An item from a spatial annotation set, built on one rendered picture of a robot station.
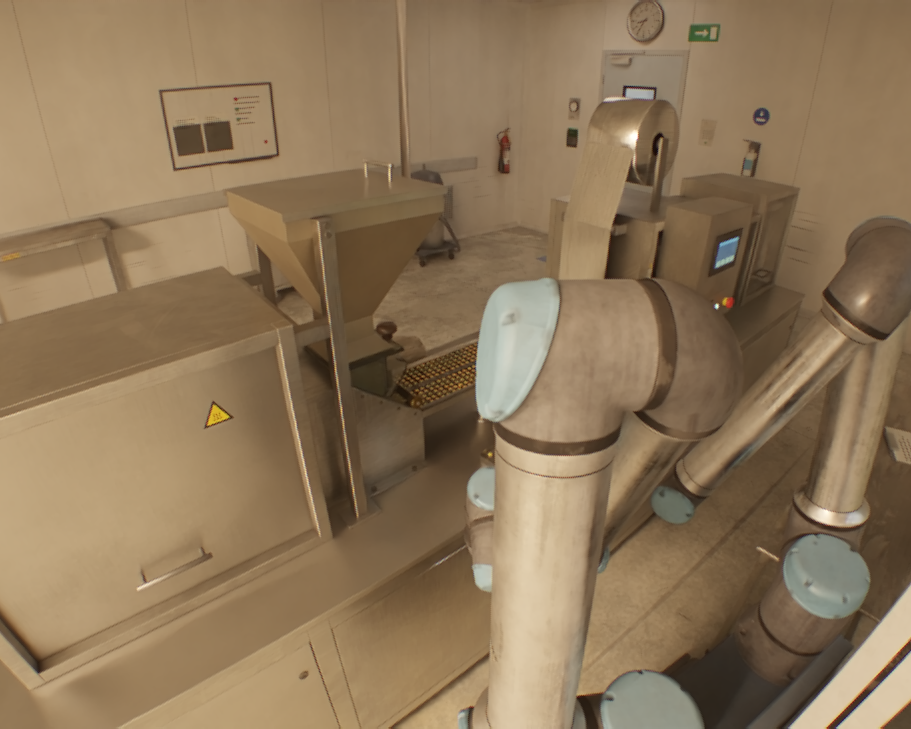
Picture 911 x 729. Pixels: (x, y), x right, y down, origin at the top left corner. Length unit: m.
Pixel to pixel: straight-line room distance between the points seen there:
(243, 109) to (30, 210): 1.86
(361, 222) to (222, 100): 3.94
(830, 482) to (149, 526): 1.29
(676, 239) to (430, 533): 1.15
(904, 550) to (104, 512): 1.87
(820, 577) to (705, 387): 0.69
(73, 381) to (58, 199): 3.86
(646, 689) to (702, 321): 0.56
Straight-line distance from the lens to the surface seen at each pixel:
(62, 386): 0.90
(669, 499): 1.08
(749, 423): 0.96
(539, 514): 0.46
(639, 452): 0.57
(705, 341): 0.44
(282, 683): 1.23
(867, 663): 0.64
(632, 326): 0.41
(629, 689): 0.83
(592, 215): 1.74
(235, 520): 1.11
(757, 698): 1.22
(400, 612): 1.29
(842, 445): 1.11
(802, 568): 1.09
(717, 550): 2.46
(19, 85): 4.68
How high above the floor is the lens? 1.71
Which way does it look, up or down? 30 degrees down
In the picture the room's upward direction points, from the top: straight up
